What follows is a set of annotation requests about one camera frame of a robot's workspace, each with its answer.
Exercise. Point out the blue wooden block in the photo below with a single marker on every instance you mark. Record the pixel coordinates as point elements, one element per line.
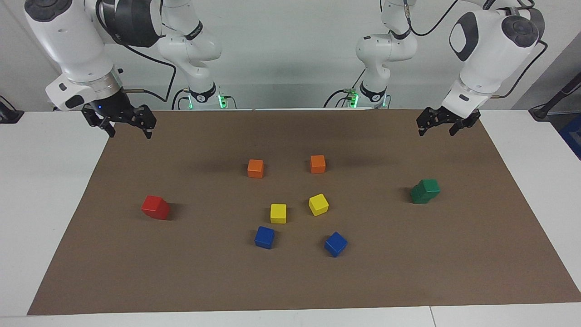
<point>264,237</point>
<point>335,244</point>

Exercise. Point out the orange wooden block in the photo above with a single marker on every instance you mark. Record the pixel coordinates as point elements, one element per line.
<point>317,164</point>
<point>255,168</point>

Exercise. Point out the blue box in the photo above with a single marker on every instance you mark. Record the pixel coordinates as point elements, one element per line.
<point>573,136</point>

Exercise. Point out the brown table mat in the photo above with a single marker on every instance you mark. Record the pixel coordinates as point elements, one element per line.
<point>408,272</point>

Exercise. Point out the yellow wooden block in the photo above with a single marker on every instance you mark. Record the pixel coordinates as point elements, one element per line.
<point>318,204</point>
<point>278,213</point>

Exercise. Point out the red wooden block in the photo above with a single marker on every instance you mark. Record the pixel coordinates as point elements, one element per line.
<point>150,205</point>
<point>164,212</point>

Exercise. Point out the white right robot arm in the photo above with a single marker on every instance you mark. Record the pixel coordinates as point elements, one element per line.
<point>68,41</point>

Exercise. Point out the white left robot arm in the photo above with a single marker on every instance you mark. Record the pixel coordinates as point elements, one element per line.
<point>485,54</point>

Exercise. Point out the black clamp stand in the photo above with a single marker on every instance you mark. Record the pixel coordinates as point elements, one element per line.
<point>9,116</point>

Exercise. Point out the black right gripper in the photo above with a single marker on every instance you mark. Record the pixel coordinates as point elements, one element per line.
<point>113,104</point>

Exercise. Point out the green wooden block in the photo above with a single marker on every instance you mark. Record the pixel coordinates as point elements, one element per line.
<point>430,186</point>
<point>417,196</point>

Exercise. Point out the black tripod stand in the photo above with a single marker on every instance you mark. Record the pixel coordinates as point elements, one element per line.
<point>542,111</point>

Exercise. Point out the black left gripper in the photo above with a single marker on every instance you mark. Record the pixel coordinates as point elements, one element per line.
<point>454,117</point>

